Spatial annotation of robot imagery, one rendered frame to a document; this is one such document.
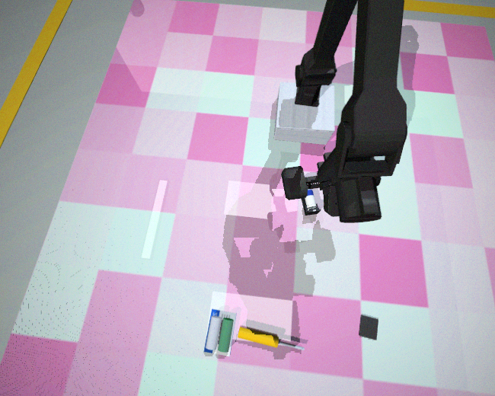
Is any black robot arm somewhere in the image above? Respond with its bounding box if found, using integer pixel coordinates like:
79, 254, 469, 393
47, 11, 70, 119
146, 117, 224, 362
295, 0, 407, 223

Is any dark grey square tile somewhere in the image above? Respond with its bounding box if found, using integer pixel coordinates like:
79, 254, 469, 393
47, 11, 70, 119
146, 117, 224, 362
359, 315, 378, 340

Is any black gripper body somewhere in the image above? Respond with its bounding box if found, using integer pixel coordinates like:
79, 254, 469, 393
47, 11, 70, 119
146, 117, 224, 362
281, 152, 341, 200

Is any white cylindrical battery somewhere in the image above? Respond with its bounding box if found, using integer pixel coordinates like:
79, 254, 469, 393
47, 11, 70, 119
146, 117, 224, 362
305, 189, 317, 211

